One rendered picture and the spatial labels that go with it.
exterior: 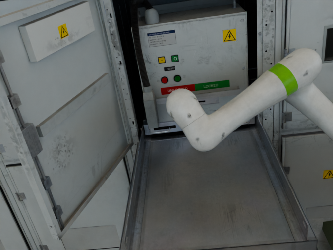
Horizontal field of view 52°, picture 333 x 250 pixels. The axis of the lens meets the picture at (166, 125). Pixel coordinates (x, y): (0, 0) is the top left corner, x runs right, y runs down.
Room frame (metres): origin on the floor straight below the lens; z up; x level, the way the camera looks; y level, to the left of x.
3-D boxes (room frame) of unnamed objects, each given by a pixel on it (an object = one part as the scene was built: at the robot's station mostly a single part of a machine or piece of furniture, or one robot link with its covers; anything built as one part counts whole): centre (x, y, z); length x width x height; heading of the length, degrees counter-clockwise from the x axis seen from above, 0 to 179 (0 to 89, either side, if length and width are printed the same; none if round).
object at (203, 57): (1.45, -0.16, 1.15); 0.48 x 0.01 x 0.48; 85
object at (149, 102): (1.40, 0.06, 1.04); 0.08 x 0.05 x 0.17; 175
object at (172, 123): (1.46, -0.16, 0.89); 0.54 x 0.05 x 0.06; 85
